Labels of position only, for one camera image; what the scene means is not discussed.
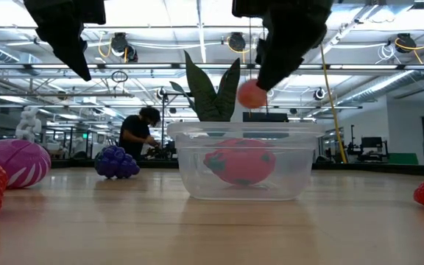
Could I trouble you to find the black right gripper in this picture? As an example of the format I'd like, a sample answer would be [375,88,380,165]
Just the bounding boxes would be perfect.
[232,0,334,92]

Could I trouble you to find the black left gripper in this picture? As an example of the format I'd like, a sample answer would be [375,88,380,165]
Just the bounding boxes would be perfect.
[23,0,107,82]

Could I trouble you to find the orange toy peach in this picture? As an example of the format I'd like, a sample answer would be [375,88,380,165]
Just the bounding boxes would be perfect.
[237,78,269,110]

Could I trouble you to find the red toy dragon fruit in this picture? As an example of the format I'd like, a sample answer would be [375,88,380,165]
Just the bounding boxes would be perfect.
[202,138,277,186]

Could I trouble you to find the purple white-striped toy vegetable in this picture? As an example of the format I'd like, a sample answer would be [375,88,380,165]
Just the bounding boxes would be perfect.
[0,138,52,190]

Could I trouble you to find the purple toy grape bunch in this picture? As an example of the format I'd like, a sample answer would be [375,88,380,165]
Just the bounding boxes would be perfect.
[94,145,141,180]

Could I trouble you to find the clear plastic tupperware container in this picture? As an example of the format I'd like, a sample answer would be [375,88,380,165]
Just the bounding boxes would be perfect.
[166,121,326,202]

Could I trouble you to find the black monitor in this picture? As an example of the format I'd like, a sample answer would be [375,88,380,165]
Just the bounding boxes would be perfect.
[242,112,289,124]

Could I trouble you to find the green snake plant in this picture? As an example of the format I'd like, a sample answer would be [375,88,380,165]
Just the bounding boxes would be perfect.
[169,50,241,123]

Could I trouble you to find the white robot figure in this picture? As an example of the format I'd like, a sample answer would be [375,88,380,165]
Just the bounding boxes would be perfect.
[15,106,43,144]

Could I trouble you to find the white cabinet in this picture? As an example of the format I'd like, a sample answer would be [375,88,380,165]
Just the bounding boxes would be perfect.
[91,132,107,155]

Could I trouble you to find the person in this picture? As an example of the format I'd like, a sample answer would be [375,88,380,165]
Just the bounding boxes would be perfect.
[118,105,162,161]

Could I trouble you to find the workstation with monitor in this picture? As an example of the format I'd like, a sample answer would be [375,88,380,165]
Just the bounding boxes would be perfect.
[346,124,390,163]

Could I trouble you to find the green panel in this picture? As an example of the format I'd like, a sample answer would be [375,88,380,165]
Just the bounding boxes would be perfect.
[387,152,420,166]

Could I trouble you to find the yellow hanging cord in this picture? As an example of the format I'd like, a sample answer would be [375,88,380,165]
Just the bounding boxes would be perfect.
[319,43,347,164]

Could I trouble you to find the black table edge frame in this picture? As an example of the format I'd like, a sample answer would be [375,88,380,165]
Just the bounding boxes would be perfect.
[48,158,424,177]

